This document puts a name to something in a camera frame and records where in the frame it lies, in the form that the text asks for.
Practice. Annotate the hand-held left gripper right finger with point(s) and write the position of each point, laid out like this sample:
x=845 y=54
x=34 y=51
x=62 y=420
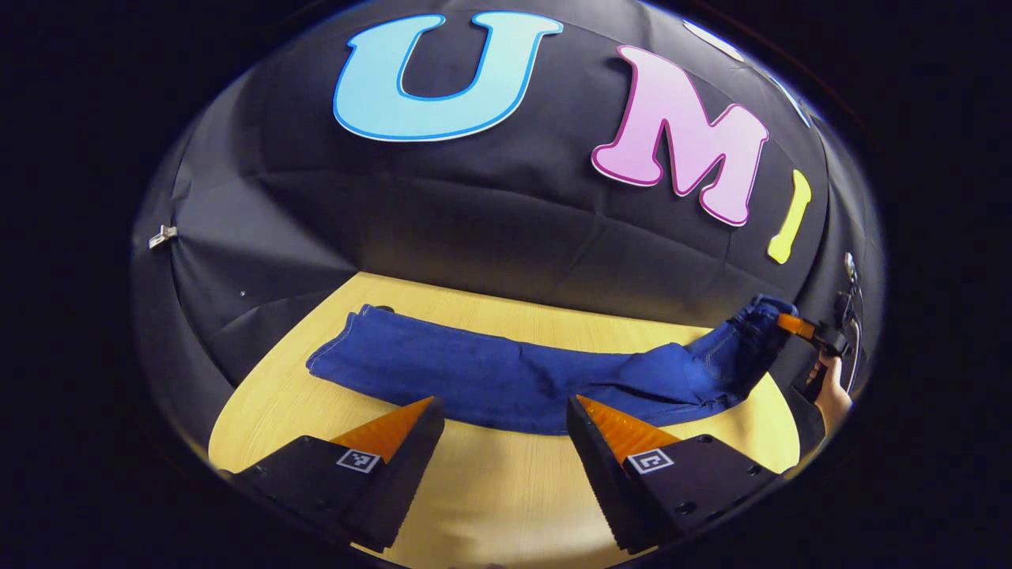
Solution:
x=605 y=482

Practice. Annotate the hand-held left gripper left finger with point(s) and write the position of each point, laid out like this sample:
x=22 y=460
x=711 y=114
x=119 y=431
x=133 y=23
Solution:
x=403 y=474

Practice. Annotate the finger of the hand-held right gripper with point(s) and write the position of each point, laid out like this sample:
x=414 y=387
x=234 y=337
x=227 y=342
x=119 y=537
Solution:
x=795 y=325

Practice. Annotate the blue jeans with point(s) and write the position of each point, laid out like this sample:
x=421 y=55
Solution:
x=490 y=379

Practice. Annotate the black backdrop cloth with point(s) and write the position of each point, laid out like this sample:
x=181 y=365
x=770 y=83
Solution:
x=474 y=221

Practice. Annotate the silver cloth clip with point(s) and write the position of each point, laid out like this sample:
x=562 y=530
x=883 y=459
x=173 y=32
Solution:
x=162 y=235

